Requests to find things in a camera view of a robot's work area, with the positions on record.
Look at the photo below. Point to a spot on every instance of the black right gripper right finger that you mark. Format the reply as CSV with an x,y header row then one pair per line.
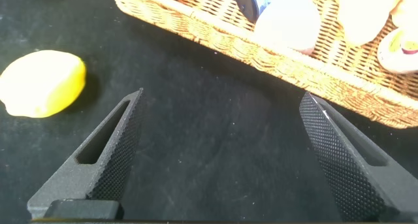
x,y
352,171

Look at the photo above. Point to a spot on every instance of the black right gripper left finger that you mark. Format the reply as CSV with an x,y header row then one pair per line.
x,y
98,178

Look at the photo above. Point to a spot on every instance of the yellow lemon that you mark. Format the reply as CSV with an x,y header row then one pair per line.
x,y
42,83

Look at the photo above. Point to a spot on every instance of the black tablecloth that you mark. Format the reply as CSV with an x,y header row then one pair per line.
x,y
209,136

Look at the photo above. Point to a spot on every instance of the white bottle blue cap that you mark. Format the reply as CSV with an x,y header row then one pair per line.
x,y
395,54

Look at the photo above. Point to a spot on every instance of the yellow bread bun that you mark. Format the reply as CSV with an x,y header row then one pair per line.
x,y
362,15

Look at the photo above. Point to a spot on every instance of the pale pink round bun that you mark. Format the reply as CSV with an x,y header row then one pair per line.
x,y
287,25

